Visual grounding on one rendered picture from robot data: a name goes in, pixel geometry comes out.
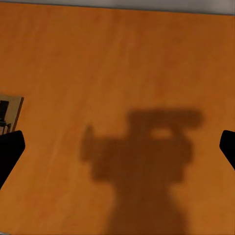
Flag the mousetrap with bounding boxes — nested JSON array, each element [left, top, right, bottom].
[[0, 94, 24, 136]]

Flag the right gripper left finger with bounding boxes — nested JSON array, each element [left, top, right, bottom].
[[0, 131, 25, 189]]

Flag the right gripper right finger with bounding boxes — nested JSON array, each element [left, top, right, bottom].
[[219, 130, 235, 170]]

